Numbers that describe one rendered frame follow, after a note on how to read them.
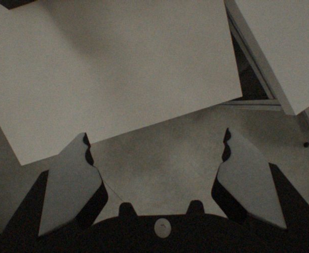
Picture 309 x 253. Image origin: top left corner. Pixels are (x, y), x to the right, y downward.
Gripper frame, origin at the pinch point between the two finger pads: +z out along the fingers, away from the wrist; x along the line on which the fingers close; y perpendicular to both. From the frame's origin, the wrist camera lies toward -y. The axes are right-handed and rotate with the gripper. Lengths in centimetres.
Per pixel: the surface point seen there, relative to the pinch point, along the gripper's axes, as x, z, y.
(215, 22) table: 16.7, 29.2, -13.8
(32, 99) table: -34.1, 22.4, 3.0
